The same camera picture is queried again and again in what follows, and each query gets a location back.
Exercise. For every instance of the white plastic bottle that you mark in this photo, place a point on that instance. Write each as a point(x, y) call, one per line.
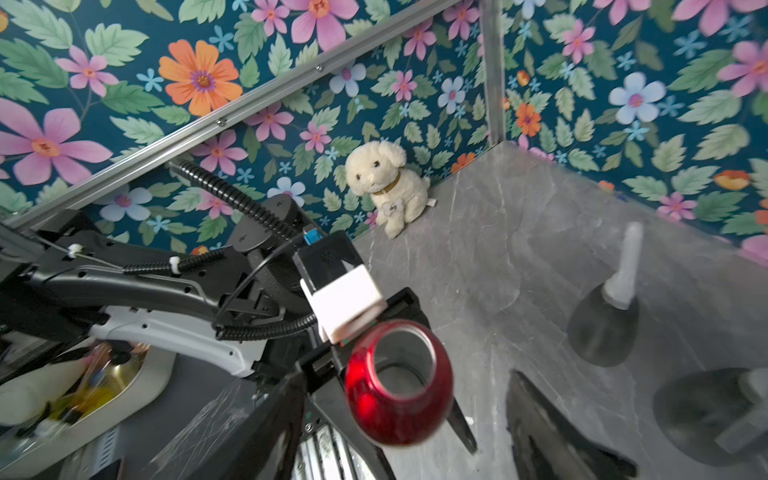
point(25, 397)

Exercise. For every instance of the white spray nozzle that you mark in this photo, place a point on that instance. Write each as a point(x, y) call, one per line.
point(749, 429)
point(620, 289)

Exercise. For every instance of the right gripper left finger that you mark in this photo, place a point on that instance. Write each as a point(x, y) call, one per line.
point(264, 446)

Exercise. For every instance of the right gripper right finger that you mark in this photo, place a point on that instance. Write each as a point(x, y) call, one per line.
point(545, 445)

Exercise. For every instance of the white plush teddy bear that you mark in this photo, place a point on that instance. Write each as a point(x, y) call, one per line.
point(400, 195)

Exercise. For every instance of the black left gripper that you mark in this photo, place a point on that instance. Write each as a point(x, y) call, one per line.
point(325, 367)

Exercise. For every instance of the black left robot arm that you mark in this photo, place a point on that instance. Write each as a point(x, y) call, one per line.
point(285, 304)

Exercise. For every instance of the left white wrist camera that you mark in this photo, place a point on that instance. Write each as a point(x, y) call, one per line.
point(337, 285)

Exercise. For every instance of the aluminium frame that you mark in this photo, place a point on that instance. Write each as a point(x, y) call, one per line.
point(175, 144)

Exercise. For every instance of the grey translucent spray bottle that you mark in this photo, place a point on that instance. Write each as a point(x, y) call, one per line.
point(601, 333)

